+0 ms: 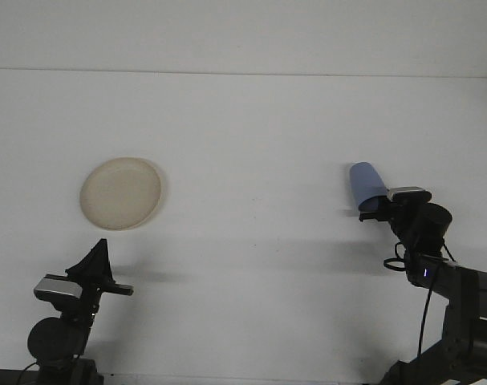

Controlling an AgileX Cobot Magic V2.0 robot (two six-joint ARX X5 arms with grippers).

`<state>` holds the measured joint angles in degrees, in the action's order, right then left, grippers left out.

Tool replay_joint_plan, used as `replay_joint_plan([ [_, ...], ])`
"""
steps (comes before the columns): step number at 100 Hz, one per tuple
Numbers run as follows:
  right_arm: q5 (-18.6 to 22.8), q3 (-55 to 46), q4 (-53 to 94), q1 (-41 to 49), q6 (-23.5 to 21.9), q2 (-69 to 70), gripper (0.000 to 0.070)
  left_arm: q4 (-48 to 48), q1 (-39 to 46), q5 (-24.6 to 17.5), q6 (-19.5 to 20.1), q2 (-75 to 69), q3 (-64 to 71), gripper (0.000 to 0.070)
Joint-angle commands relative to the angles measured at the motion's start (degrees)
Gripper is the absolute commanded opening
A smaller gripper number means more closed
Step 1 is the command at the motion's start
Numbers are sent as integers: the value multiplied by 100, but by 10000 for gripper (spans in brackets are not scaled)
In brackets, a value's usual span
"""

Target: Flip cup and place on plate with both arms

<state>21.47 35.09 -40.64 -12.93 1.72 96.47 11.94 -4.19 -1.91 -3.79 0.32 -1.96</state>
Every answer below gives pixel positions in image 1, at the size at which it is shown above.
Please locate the pale round plate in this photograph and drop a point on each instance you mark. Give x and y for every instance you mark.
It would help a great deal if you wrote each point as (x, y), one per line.
(120, 194)

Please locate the pale blue cup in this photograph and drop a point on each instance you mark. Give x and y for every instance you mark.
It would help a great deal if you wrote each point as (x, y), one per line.
(365, 180)

